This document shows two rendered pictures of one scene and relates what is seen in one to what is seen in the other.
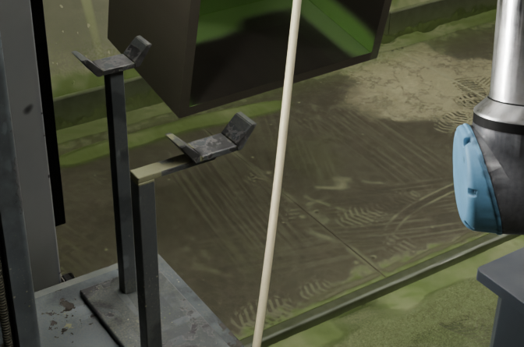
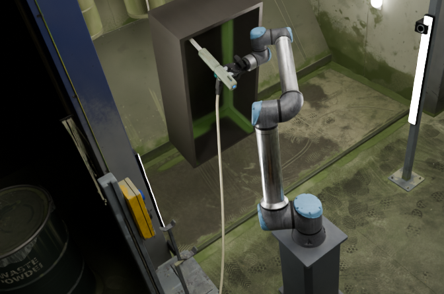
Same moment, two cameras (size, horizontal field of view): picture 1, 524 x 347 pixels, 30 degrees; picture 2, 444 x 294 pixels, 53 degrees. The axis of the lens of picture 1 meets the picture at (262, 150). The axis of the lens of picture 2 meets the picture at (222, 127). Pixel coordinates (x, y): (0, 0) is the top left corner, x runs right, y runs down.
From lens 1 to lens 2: 133 cm
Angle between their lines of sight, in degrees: 10
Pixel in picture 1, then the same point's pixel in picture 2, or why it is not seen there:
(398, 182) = not seen: hidden behind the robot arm
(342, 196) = (252, 170)
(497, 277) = (275, 234)
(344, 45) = (244, 128)
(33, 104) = (151, 209)
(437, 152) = (284, 147)
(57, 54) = (154, 132)
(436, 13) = not seen: hidden behind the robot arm
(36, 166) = (154, 220)
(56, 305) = (165, 269)
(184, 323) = (193, 271)
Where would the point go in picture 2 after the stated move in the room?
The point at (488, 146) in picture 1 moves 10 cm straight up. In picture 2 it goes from (263, 213) to (261, 200)
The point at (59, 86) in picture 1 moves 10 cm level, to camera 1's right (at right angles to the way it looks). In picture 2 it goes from (156, 143) to (168, 141)
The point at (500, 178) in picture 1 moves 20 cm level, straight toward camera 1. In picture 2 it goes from (267, 220) to (259, 252)
